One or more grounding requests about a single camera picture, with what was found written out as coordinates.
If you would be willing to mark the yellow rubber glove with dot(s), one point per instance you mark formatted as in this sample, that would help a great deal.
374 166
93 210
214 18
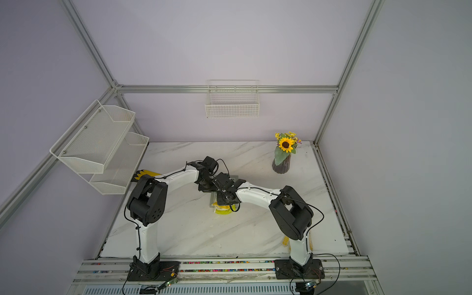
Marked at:
308 241

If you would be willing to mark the white wire wall basket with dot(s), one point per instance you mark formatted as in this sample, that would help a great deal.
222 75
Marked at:
232 99

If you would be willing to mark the lower white mesh shelf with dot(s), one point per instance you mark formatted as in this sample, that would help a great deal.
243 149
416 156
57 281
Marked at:
118 174

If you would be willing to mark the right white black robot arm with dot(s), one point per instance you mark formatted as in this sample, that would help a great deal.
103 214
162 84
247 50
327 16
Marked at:
292 214

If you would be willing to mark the green picture frame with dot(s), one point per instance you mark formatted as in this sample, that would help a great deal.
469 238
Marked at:
213 197

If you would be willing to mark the upper white mesh shelf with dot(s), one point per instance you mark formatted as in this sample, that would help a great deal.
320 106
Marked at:
89 145

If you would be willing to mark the sunflower bouquet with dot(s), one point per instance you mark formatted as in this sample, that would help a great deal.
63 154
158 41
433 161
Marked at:
287 144

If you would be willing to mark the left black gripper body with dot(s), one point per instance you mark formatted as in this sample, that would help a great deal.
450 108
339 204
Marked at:
208 186

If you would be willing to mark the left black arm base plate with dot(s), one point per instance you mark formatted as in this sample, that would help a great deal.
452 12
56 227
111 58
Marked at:
159 271

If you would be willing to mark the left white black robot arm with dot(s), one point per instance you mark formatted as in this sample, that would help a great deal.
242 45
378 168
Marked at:
147 202

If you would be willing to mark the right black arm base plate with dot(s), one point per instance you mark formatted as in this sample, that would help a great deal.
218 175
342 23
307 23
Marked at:
286 269

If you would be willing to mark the aluminium mounting rail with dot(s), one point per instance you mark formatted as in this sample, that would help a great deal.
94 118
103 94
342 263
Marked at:
241 270

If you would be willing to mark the yellow black glove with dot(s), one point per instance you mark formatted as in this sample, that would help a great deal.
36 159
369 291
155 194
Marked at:
143 174

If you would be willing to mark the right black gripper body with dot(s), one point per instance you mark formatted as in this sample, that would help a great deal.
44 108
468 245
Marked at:
223 199

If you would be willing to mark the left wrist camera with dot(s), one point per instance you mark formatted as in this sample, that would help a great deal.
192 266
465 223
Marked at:
210 164

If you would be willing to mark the yellow green white cloth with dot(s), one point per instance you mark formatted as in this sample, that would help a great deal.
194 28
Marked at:
221 209

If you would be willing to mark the white mesh shelf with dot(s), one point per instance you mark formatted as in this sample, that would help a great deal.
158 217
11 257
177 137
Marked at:
89 145
118 174

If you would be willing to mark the dark ribbed vase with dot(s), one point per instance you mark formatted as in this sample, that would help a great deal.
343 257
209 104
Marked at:
283 167

